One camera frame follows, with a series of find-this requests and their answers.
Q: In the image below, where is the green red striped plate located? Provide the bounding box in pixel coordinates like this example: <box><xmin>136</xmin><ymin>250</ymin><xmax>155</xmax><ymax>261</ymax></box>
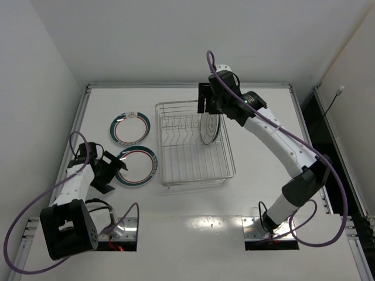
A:
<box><xmin>116</xmin><ymin>145</ymin><xmax>158</xmax><ymax>189</ymax></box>
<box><xmin>109</xmin><ymin>111</ymin><xmax>151</xmax><ymax>146</ymax></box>

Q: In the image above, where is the white plate teal rim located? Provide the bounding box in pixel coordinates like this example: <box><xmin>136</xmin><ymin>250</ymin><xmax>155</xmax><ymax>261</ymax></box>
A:
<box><xmin>200</xmin><ymin>112</ymin><xmax>218</xmax><ymax>145</ymax></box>

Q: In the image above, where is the blue floral plate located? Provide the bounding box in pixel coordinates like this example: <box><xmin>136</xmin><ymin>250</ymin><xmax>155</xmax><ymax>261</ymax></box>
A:
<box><xmin>213</xmin><ymin>115</ymin><xmax>221</xmax><ymax>142</ymax></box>

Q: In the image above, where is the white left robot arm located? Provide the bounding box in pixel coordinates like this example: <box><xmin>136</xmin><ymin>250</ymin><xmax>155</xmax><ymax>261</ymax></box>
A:
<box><xmin>40</xmin><ymin>142</ymin><xmax>127</xmax><ymax>261</ymax></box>

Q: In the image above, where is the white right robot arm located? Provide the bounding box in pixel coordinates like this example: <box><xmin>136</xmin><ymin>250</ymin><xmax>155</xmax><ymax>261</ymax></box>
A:
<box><xmin>198</xmin><ymin>66</ymin><xmax>329</xmax><ymax>237</ymax></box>

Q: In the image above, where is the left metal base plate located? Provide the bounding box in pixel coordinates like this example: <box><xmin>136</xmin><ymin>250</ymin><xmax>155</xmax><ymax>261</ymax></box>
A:
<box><xmin>98</xmin><ymin>217</ymin><xmax>138</xmax><ymax>242</ymax></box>

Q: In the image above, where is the metal base plate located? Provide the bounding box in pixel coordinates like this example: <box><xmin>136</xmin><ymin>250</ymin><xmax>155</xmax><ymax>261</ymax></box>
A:
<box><xmin>98</xmin><ymin>217</ymin><xmax>138</xmax><ymax>242</ymax></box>
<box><xmin>241</xmin><ymin>216</ymin><xmax>298</xmax><ymax>242</ymax></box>

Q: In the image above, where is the wire dish rack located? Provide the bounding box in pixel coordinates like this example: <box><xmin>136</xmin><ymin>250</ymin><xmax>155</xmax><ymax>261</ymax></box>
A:
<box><xmin>155</xmin><ymin>100</ymin><xmax>236</xmax><ymax>188</ymax></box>

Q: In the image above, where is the black wall cable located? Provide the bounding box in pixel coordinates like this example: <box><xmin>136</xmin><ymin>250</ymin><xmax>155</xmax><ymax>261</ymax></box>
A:
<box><xmin>323</xmin><ymin>85</ymin><xmax>346</xmax><ymax>116</ymax></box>

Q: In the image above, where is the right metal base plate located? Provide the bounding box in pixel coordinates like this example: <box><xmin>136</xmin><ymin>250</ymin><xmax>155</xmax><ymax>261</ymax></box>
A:
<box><xmin>241</xmin><ymin>216</ymin><xmax>298</xmax><ymax>242</ymax></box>

